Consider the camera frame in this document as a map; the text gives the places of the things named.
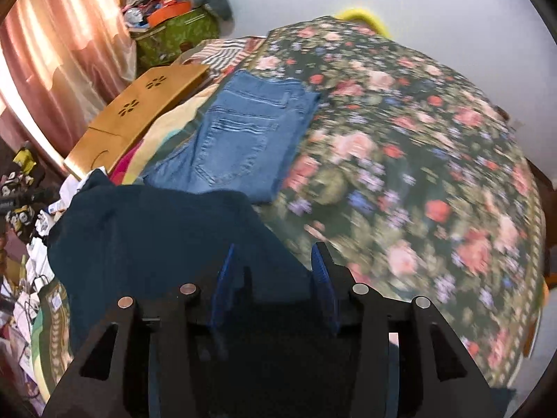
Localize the dark teal fleece pants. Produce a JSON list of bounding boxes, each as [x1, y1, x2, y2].
[[48, 172, 352, 417]]

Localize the pink orange curtain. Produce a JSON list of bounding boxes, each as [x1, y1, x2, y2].
[[1, 0, 136, 172]]

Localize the green floral storage box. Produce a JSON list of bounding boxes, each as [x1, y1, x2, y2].
[[135, 9, 220, 68]]

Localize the floral green bedspread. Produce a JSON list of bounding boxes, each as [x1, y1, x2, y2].
[[41, 17, 544, 387]]

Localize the folded blue denim jeans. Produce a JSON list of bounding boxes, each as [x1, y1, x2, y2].
[[143, 71, 322, 204]]

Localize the orange box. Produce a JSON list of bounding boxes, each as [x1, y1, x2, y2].
[[146, 2, 192, 28]]

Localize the striped blanket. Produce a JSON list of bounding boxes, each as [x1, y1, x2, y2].
[[173, 36, 265, 83]]

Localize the yellow curved pillow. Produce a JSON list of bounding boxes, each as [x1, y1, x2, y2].
[[335, 8, 391, 39]]

